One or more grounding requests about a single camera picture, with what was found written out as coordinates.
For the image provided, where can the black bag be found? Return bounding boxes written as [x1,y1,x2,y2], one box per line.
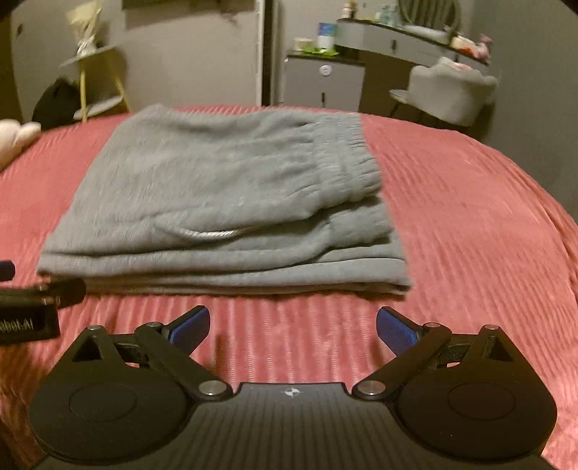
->
[31,77,83,133]

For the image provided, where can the white blue container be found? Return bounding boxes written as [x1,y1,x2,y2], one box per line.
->
[317,22,337,50]

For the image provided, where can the yellow side table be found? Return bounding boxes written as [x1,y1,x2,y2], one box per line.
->
[59,44,133,122]

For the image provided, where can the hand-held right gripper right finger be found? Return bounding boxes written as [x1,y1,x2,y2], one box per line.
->
[352,306,516,401]

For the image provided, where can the grey upholstered chair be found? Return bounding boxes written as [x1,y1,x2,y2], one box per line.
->
[388,56,498,128]

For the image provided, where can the red ribbed blanket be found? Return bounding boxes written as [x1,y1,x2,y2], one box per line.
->
[0,105,578,470]

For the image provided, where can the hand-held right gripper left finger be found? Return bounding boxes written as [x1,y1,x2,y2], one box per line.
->
[71,305,229,402]

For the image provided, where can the grey pants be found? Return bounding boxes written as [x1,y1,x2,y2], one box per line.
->
[36,103,414,296]

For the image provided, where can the round mirror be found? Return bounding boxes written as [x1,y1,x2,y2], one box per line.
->
[396,0,462,31]

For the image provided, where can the pink plush pillow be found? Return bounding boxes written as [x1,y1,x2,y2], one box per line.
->
[0,118,43,173]

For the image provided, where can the small grey cabinet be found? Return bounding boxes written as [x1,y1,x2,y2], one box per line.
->
[284,49,366,113]

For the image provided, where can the grey dressing table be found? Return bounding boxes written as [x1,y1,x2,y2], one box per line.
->
[335,18,492,119]

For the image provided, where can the pink toy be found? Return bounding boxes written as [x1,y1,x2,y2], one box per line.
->
[469,33,494,60]

